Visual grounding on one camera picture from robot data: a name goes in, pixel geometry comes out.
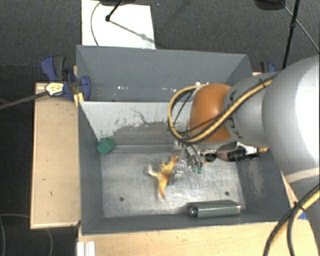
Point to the grey metal bin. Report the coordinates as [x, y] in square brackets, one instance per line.
[135, 190]

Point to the yellow toy dinosaur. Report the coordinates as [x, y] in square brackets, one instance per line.
[163, 175]

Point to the pale wood board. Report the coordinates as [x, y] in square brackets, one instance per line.
[56, 162]

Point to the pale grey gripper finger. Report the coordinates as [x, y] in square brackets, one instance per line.
[180, 167]
[176, 178]

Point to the black cylinder on white bracket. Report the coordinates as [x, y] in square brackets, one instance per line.
[236, 155]

